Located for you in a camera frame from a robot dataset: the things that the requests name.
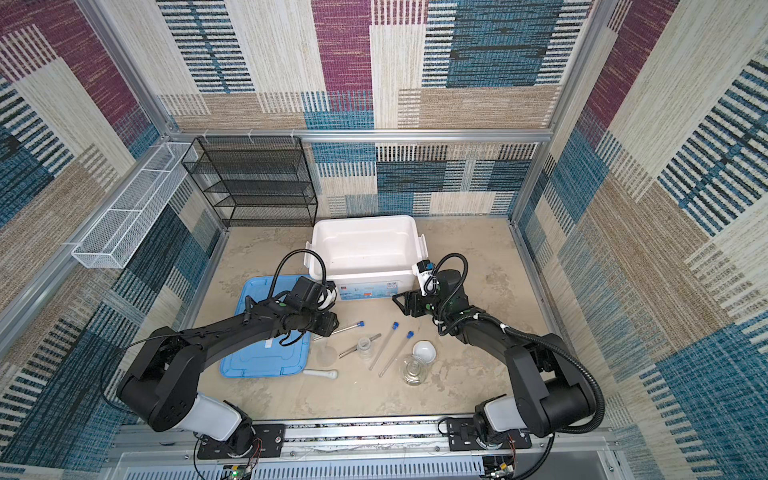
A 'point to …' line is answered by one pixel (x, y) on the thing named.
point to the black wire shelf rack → (254, 181)
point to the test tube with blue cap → (358, 324)
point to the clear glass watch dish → (326, 356)
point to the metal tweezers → (356, 347)
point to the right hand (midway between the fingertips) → (402, 299)
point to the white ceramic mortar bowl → (425, 351)
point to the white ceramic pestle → (325, 373)
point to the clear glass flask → (413, 372)
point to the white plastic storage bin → (368, 258)
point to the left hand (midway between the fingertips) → (332, 317)
